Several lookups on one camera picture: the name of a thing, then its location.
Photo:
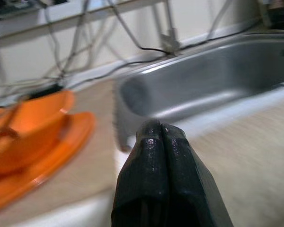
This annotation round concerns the wooden chopstick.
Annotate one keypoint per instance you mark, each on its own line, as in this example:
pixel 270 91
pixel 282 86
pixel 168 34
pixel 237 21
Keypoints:
pixel 10 117

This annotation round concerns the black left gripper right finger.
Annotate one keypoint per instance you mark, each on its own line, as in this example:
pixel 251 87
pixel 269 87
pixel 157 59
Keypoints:
pixel 191 177

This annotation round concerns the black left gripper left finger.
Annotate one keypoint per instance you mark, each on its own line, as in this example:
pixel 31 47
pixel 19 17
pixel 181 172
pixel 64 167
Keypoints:
pixel 142 177

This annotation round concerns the orange plate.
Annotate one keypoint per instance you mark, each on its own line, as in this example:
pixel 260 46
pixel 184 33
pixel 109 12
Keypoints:
pixel 75 137

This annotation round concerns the stainless steel sink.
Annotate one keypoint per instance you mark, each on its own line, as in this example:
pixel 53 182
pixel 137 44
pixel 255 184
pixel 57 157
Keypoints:
pixel 203 78

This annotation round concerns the beige ribbed cloth mat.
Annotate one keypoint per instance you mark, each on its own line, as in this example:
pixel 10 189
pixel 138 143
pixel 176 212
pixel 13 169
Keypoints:
pixel 94 99

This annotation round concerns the black appliance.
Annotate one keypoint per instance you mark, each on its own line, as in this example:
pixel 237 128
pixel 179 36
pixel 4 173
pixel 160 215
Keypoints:
pixel 281 14

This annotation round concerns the large beige towel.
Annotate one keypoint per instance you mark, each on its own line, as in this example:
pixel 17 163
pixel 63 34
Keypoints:
pixel 251 153

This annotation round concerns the orange bowl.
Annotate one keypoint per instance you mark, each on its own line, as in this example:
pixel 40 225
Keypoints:
pixel 38 142

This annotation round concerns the gold spoon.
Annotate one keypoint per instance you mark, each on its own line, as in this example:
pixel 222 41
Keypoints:
pixel 7 133

